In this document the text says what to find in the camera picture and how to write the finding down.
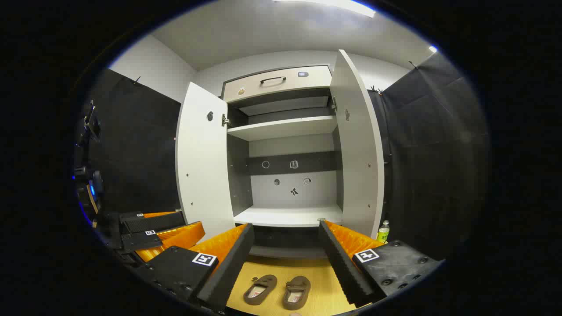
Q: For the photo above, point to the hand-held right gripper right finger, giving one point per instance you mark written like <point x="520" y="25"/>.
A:
<point x="342" y="267"/>

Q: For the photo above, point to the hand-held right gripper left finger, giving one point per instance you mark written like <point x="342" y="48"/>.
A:
<point x="232" y="267"/>

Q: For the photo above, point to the beige cabinet drawer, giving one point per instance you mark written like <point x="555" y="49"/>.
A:
<point x="307" y="83"/>

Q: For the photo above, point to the ceiling light strip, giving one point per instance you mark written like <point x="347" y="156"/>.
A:
<point x="347" y="6"/>

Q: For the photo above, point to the metal door hinge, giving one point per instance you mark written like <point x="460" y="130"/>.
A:
<point x="225" y="120"/>
<point x="334" y="103"/>

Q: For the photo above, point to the black backdrop cloth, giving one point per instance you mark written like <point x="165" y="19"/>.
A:
<point x="430" y="153"/>
<point x="136" y="153"/>

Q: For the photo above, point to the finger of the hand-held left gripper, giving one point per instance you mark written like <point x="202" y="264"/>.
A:
<point x="153" y="223"/>
<point x="140" y="242"/>

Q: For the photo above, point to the brown plush shoe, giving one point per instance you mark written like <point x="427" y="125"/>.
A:
<point x="260" y="289"/>
<point x="297" y="292"/>

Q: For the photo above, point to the green drink bottle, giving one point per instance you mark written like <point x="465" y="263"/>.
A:
<point x="383" y="235"/>

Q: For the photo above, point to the grey white shoe cabinet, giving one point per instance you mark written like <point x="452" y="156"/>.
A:
<point x="285" y="127"/>

